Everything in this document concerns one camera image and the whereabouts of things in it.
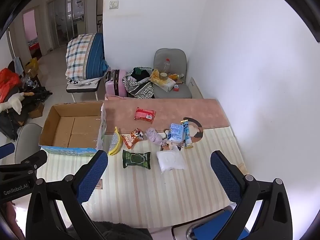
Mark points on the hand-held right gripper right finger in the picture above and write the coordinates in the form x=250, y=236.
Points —
x=225, y=177

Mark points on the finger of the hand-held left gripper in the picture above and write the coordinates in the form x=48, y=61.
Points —
x=35, y=161
x=6, y=150

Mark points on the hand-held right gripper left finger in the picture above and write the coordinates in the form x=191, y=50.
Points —
x=92, y=176

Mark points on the yellow clear snack bag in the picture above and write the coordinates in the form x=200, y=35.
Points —
x=115, y=142

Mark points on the green snack packet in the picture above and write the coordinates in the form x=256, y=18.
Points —
x=136, y=158

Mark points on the orange snack packet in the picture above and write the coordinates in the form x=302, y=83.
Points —
x=132, y=138

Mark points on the white plastic packet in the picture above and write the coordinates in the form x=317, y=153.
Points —
x=170, y=161

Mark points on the light blue tube packet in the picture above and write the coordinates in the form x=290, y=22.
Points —
x=186, y=132

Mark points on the blue tissue pack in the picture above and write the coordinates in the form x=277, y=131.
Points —
x=176, y=132

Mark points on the mauve snack packet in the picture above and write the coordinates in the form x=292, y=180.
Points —
x=155, y=136

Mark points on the red snack packet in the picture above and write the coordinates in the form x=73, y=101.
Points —
x=145, y=115

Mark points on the person's left forearm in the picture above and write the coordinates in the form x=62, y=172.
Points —
x=11, y=217

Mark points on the grey plastic chair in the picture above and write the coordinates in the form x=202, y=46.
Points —
x=27, y=137

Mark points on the white goose plush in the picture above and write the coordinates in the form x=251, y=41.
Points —
x=13, y=102

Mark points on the small brown cardboard box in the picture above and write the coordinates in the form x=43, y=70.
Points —
x=37, y=110

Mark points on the blue stool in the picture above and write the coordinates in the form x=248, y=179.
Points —
x=212, y=227

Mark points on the dark fuzzy garment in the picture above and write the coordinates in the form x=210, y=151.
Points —
x=120, y=232

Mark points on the red plastic bag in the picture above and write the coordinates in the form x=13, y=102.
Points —
x=7, y=82

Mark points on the pink cloth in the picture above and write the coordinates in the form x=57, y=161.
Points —
x=116, y=97

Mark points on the light blue towel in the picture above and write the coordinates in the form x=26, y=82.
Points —
x=18, y=66

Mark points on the yellow paper bag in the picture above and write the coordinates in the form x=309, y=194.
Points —
x=32, y=66

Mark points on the white board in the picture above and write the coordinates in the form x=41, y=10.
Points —
x=196, y=88

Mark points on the pink suitcase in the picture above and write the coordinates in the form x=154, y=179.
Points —
x=120, y=82

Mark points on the patterned tote bag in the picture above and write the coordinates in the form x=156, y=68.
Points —
x=140, y=90

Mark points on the white tissue pack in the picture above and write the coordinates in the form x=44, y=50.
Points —
x=165, y=85

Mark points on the plaid folded bedding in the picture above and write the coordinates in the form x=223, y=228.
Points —
x=82, y=55

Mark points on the small yellow plastic bag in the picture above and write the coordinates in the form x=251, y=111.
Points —
x=155, y=75

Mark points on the clear plastic bottle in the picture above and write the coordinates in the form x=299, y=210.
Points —
x=167, y=66

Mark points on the grey cushioned chair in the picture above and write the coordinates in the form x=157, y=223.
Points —
x=162, y=55

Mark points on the glass sliding door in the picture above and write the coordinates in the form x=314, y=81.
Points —
x=65, y=20

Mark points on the white metal-frame bench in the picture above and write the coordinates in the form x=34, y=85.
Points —
x=82, y=88

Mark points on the white wall switch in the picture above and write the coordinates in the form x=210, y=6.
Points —
x=114, y=5

